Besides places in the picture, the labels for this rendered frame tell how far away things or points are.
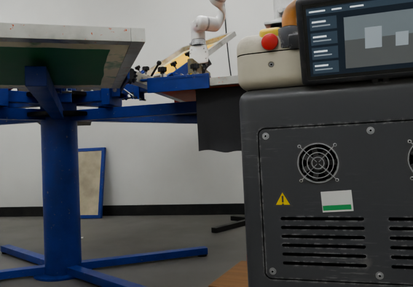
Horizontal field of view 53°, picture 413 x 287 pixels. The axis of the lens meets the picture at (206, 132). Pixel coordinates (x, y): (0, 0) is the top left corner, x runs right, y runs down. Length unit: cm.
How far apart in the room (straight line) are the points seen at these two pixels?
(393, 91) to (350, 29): 15
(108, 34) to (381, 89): 67
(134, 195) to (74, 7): 221
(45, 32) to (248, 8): 342
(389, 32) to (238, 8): 359
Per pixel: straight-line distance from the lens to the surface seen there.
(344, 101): 89
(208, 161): 424
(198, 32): 224
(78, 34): 112
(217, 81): 190
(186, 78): 192
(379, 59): 88
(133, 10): 473
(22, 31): 113
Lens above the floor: 66
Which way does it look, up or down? 2 degrees up
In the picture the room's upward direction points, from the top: 3 degrees counter-clockwise
